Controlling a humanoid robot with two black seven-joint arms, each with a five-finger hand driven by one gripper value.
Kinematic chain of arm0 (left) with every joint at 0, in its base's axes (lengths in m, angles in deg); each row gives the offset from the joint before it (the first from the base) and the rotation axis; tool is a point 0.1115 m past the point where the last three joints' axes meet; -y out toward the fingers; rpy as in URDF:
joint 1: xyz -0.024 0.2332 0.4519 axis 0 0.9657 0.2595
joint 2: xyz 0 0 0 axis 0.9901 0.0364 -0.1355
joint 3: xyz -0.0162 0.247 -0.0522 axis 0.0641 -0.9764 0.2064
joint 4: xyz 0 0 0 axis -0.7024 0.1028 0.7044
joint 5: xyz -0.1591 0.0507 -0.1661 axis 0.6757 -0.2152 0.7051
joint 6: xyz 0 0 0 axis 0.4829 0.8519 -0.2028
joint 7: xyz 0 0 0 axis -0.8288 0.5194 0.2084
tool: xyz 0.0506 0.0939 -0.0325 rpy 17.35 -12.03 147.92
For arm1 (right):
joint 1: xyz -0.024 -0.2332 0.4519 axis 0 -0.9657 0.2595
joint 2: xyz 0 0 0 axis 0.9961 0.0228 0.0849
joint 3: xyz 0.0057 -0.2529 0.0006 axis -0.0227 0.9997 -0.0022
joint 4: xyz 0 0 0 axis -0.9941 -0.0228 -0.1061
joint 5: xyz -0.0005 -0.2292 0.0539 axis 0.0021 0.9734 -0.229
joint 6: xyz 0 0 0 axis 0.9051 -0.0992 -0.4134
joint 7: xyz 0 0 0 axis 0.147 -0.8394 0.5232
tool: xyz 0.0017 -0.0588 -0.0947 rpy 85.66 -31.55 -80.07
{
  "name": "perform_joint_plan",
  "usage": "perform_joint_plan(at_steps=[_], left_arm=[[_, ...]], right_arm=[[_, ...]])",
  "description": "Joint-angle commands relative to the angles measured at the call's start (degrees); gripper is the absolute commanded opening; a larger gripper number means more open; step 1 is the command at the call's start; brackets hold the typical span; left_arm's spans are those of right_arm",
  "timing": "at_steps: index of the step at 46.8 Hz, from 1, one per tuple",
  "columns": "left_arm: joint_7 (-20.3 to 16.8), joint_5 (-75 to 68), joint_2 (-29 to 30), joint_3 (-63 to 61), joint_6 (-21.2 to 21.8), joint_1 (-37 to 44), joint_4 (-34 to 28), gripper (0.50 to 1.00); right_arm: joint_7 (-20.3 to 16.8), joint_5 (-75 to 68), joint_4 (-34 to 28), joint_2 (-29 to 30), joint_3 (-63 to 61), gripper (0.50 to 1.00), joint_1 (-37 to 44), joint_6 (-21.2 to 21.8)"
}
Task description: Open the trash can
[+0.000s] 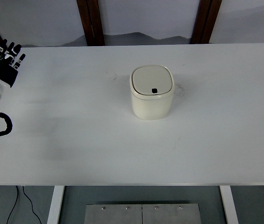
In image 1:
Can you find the cream white trash can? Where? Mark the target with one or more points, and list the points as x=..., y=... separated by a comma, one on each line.
x=152, y=88

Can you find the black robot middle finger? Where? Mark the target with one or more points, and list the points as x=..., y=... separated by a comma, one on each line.
x=14, y=52

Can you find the left white table leg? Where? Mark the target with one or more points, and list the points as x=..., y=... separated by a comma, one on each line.
x=56, y=205

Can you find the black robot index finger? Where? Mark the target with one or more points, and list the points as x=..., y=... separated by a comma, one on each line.
x=19, y=61

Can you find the grey metal base plate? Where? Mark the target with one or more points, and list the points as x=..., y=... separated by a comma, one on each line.
x=143, y=214

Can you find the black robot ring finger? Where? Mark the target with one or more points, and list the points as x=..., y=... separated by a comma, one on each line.
x=9, y=54

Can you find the white table leg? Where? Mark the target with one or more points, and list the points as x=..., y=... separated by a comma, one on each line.
x=228, y=204
x=56, y=205

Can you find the right brown wooden post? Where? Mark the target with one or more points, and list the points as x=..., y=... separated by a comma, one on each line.
x=205, y=21

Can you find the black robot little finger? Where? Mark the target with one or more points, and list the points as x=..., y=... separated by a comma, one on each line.
x=3, y=47

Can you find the right white table leg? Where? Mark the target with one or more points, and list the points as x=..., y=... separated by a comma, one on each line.
x=228, y=204

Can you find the brown wooden post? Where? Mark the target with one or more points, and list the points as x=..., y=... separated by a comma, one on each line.
x=89, y=12
x=205, y=21

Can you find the left brown wooden post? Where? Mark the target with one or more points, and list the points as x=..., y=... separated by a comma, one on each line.
x=89, y=12

